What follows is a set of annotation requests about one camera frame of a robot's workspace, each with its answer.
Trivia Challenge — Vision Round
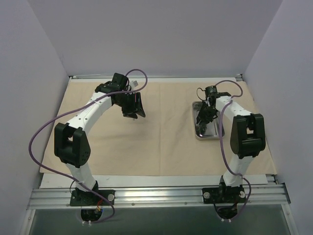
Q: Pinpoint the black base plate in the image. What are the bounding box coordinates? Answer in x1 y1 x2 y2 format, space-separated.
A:
201 187 246 204
69 188 115 207

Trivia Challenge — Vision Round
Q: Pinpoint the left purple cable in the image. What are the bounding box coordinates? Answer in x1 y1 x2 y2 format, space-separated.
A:
28 69 149 223

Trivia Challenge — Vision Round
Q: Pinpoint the right side aluminium rail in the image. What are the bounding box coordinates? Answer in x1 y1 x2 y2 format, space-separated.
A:
247 174 290 205

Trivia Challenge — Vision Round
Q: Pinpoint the stainless steel instrument tray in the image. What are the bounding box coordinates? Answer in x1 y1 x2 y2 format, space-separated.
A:
192 101 220 141

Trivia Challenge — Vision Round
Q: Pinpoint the front aluminium rail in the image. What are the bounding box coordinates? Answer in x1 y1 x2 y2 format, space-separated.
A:
26 183 291 209

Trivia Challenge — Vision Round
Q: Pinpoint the purple cable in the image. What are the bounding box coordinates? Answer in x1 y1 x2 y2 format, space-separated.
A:
28 69 149 223
215 79 252 218

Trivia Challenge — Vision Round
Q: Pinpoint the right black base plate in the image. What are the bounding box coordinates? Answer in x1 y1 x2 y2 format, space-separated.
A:
201 187 246 204

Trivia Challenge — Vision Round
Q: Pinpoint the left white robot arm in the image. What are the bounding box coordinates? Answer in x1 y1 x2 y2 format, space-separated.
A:
54 73 146 205

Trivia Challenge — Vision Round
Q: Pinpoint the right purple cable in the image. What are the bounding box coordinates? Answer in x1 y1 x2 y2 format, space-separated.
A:
215 79 252 218

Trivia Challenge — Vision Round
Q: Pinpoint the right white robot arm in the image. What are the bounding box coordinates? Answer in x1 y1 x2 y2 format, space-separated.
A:
195 86 266 202

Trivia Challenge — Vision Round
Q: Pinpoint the back aluminium rail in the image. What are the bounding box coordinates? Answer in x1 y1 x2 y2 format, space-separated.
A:
70 73 244 79

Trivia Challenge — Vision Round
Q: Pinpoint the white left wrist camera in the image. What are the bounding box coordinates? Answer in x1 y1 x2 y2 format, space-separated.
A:
129 80 138 90

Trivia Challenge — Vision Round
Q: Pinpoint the aluminium rail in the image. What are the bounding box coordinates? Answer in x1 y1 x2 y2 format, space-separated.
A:
70 73 244 79
26 183 291 209
247 174 290 205

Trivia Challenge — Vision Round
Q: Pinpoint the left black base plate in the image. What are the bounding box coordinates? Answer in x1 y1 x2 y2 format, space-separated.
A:
69 188 115 207

